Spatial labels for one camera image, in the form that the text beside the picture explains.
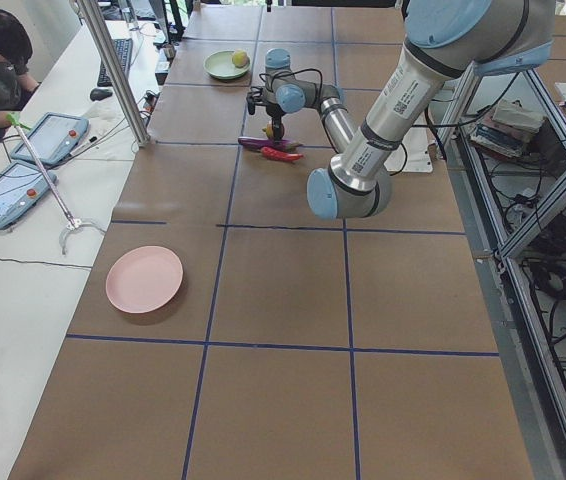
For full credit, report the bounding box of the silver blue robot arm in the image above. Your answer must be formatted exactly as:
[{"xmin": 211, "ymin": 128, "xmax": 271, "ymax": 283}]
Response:
[{"xmin": 261, "ymin": 1, "xmax": 554, "ymax": 219}]

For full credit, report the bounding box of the reacher grabber stick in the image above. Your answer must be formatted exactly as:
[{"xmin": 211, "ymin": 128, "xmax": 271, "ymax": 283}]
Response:
[{"xmin": 7, "ymin": 112, "xmax": 106, "ymax": 256}]

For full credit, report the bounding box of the teach pendant tablet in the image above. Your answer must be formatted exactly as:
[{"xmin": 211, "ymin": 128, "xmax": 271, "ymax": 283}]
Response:
[
  {"xmin": 0, "ymin": 161, "xmax": 50, "ymax": 230},
  {"xmin": 19, "ymin": 112, "xmax": 89, "ymax": 168}
]

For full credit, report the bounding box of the pale pink green peach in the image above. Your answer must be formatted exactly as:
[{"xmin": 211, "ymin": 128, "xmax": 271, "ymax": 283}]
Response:
[{"xmin": 231, "ymin": 49, "xmax": 250, "ymax": 69}]

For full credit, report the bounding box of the black keyboard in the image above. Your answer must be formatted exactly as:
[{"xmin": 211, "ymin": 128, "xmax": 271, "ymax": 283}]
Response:
[{"xmin": 96, "ymin": 37, "xmax": 134, "ymax": 88}]

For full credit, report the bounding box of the red yellow pomegranate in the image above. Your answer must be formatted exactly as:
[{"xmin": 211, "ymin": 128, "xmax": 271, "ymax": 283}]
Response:
[{"xmin": 262, "ymin": 122, "xmax": 285, "ymax": 141}]

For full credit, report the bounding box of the purple eggplant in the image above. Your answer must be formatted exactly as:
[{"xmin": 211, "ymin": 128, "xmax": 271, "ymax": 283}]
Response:
[{"xmin": 237, "ymin": 136, "xmax": 302, "ymax": 152}]

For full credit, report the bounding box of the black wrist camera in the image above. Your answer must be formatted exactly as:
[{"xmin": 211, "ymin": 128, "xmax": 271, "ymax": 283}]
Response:
[{"xmin": 246, "ymin": 86, "xmax": 266, "ymax": 115}]

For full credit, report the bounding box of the lower teach pendant tablet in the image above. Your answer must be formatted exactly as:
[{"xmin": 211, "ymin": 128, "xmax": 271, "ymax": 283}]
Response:
[{"xmin": 0, "ymin": 161, "xmax": 50, "ymax": 230}]

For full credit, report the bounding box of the aluminium side frame rack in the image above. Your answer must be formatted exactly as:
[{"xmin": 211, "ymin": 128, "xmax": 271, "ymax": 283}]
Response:
[{"xmin": 446, "ymin": 71, "xmax": 566, "ymax": 479}]

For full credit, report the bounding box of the light green plate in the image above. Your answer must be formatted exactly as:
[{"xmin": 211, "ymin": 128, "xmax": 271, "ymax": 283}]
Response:
[{"xmin": 204, "ymin": 50, "xmax": 251, "ymax": 81}]

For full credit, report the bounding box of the black computer mouse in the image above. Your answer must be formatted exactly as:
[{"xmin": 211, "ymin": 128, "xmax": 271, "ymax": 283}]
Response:
[{"xmin": 89, "ymin": 87, "xmax": 113, "ymax": 101}]

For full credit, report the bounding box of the upper teach pendant tablet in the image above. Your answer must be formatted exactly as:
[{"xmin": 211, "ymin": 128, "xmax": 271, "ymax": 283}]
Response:
[{"xmin": 19, "ymin": 112, "xmax": 89, "ymax": 168}]

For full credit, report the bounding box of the pink plate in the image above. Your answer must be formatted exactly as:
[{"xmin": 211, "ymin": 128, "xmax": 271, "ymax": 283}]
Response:
[{"xmin": 105, "ymin": 246, "xmax": 184, "ymax": 314}]

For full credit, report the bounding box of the red chili pepper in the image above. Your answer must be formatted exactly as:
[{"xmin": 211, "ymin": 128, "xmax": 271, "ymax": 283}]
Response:
[{"xmin": 260, "ymin": 147, "xmax": 304, "ymax": 163}]

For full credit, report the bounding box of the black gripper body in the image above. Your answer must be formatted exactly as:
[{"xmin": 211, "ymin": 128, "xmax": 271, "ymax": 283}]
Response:
[{"xmin": 269, "ymin": 116, "xmax": 284, "ymax": 131}]

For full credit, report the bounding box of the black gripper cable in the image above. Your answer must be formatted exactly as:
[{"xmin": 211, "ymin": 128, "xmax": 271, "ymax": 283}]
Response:
[{"xmin": 258, "ymin": 67, "xmax": 324, "ymax": 101}]

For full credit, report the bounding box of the stack of books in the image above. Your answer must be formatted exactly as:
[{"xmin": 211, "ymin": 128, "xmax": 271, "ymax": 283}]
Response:
[{"xmin": 469, "ymin": 100, "xmax": 546, "ymax": 158}]

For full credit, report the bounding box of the aluminium frame post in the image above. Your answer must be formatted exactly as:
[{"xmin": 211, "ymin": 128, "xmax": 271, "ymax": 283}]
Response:
[{"xmin": 76, "ymin": 0, "xmax": 150, "ymax": 148}]

